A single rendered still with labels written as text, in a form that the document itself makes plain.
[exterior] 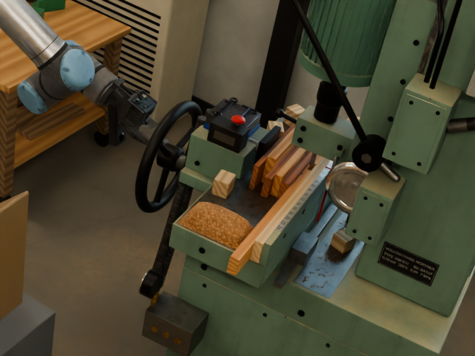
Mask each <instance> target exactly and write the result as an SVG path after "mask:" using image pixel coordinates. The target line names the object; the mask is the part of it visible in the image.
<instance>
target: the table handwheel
mask: <svg viewBox="0 0 475 356"><path fill-rule="evenodd" d="M187 112H189V113H190V114H191V117H192V127H191V128H190V129H189V130H188V132H187V133H186V134H185V135H184V136H183V138H182V139H181V140H180V141H179V142H178V143H177V144H176V145H175V146H174V145H172V144H170V143H165V144H164V143H163V140H164V138H165V137H166V135H167V133H168V131H169V130H170V129H171V127H172V126H173V124H174V123H175V122H176V121H177V120H178V119H179V118H180V117H181V116H182V115H183V114H185V113H187ZM198 116H202V112H201V108H200V107H199V106H198V104H197V103H195V102H193V101H191V100H186V101H183V102H180V103H179V104H177V105H175V106H174V107H173V108H172V109H171V110H170V111H169V112H168V113H167V114H166V115H165V116H164V117H163V119H162V120H161V121H160V123H159V125H158V126H157V127H156V129H155V131H154V132H153V134H152V136H151V138H150V140H149V142H148V144H147V146H146V149H145V151H144V153H143V156H142V159H141V161H140V165H139V169H138V172H137V176H136V183H135V198H136V203H137V205H138V207H139V208H140V209H141V210H142V211H143V212H145V213H154V212H156V211H158V210H160V209H161V208H163V207H164V206H166V205H167V204H168V203H169V202H170V200H171V199H172V198H173V197H174V195H175V191H176V188H177V185H178V182H179V178H180V171H181V170H182V168H183V166H184V162H185V159H186V156H187V152H188V148H189V143H188V146H187V149H186V152H185V154H184V151H183V149H182V148H183V147H184V145H185V144H186V143H187V141H190V137H191V134H192V133H193V132H194V129H195V126H196V123H197V119H198ZM158 149H159V150H158ZM156 154H157V156H156ZM155 157H156V162H157V165H158V166H160V167H163V171H162V174H161V177H160V181H159V185H158V188H157V191H156V194H155V197H154V200H153V201H149V200H148V197H147V186H148V178H149V175H150V172H151V168H152V165H153V161H154V160H155ZM176 170H177V172H176V174H175V176H174V177H173V179H172V181H171V182H170V183H169V185H168V187H167V188H166V189H165V190H164V188H165V183H166V181H167V178H168V175H169V172H170V171H171V172H174V171H176ZM163 190H164V191H163Z"/></svg>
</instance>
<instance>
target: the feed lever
mask: <svg viewBox="0 0 475 356"><path fill-rule="evenodd" d="M290 1H291V3H292V5H293V8H294V9H295V12H296V13H297V15H298V17H299V19H300V22H301V23H302V25H303V27H304V29H305V32H306V33H307V36H308V37H309V39H310V41H311V43H312V46H313V47H314V49H315V51H316V53H317V56H318V57H319V60H320V61H321V63H322V65H323V67H324V70H325V71H326V73H327V75H328V77H329V79H330V81H331V83H332V85H333V87H334V89H335V91H336V94H337V95H338V97H339V99H340V101H341V103H342V105H343V107H344V109H345V111H346V113H347V115H348V118H349V119H350V121H351V123H352V125H353V127H354V129H355V131H356V133H357V135H358V137H359V139H360V142H359V143H358V145H357V146H356V147H355V148H354V149H353V152H352V158H353V162H354V164H355V165H356V166H357V167H358V168H359V169H361V170H363V171H366V172H373V171H375V170H377V169H378V168H380V169H381V170H383V171H384V172H385V173H386V174H387V175H388V176H389V177H390V178H391V179H392V180H393V181H394V182H398V181H399V180H400V179H401V177H400V176H399V174H398V173H396V172H395V171H394V170H393V169H392V168H391V167H390V166H389V165H388V164H387V163H386V162H385V159H386V158H383V157H382V154H383V151H384V149H385V145H386V140H385V139H384V138H382V137H381V136H378V135H376V134H368V135H365V132H364V130H363V128H362V126H361V125H360V122H359V120H358V118H357V116H356V114H355V112H354V111H353V108H352V106H351V104H350V102H349V101H348V98H347V96H346V94H345V92H344V90H343V88H342V87H341V84H340V82H339V80H338V78H337V77H336V74H335V72H334V70H333V68H332V66H331V64H330V63H329V60H328V58H327V56H326V54H325V53H324V50H323V49H322V46H321V44H320V43H319V40H318V39H317V36H316V34H315V32H314V30H313V29H312V26H311V25H310V22H309V20H308V19H307V16H306V15H305V12H304V10H303V8H302V6H301V5H300V2H299V1H298V0H290Z"/></svg>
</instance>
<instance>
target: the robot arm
mask: <svg viewBox="0 0 475 356"><path fill-rule="evenodd" d="M0 28H1V29H2V30H3V31H4V32H5V33H6V34H7V35H8V36H9V37H10V38H11V39H12V41H13V42H14V43H15V44H16V45H17V46H18V47H19V48H20V49H21V50H22V51H23V52H24V53H25V54H26V55H27V56H28V58H29V59H30V60H31V61H32V62H33V63H34V64H35V65H36V67H37V68H38V70H37V71H36V72H34V73H33V74H32V75H31V76H29V77H28V78H26V79H25V80H24V81H22V83H21V84H19V85H18V87H17V93H18V96H19V98H20V101H21V102H22V103H23V104H24V105H25V107H26V108H27V109H29V110H30V111H31V112H33V113H35V114H43V113H44V112H47V110H48V109H49V108H50V107H51V106H53V105H55V104H56V103H58V102H60V101H62V100H64V99H65V98H67V97H68V96H70V95H72V94H74V93H76V92H78V91H80V92H81V93H82V94H83V95H85V96H86V97H87V98H88V99H89V100H90V101H91V102H93V103H94V104H95V105H99V104H101V105H102V106H103V107H105V106H106V105H108V104H109V103H111V104H109V105H108V120H109V139H110V145H111V146H118V145H119V144H121V143H123V142H125V141H126V132H127V133H128V134H129V135H130V136H131V137H132V138H133V139H135V140H137V141H139V142H141V143H143V144H145V145H147V144H148V142H149V140H150V138H151V136H152V134H153V132H154V131H155V129H156V127H157V126H158V125H159V123H160V122H159V123H158V122H156V121H155V120H154V119H152V118H150V117H149V115H151V114H152V113H153V112H154V110H155V107H156V105H157V103H158V102H157V101H156V100H154V99H153V98H152V97H151V96H150V95H149V94H148V93H146V92H145V91H144V90H141V91H139V90H137V92H136V91H133V92H132V91H131V90H130V89H128V87H126V86H125V85H124V82H125V80H124V79H123V78H122V77H121V78H119V79H118V77H116V75H114V74H113V73H112V72H111V71H109V70H108V69H107V68H106V67H105V66H103V65H102V64H101V63H100V62H99V61H98V60H97V59H95V58H94V57H93V56H91V55H90V54H89V53H88V52H87V51H86V50H85V49H84V48H83V47H82V46H80V45H79V44H77V43H75V42H74V41H73V40H65V41H64V40H62V39H61V38H60V36H58V34H56V33H55V31H53V29H52V28H51V27H50V26H49V25H48V24H47V23H46V22H45V21H44V20H43V19H42V17H41V16H40V15H39V14H38V13H37V12H36V11H35V10H34V9H33V8H32V6H31V5H30V4H29V3H28V2H27V1H26V0H0ZM134 92H135V93H134ZM139 127H140V128H139Z"/></svg>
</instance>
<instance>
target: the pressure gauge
mask: <svg viewBox="0 0 475 356"><path fill-rule="evenodd" d="M163 279H164V277H163V274H161V273H159V272H157V271H155V270H153V269H150V270H148V271H147V272H146V274H145V275H144V277H143V278H142V280H141V282H140V285H139V294H140V295H143V296H145V297H147V298H149V299H151V304H152V303H153V302H157V301H158V298H159V290H160V288H161V286H162V284H163Z"/></svg>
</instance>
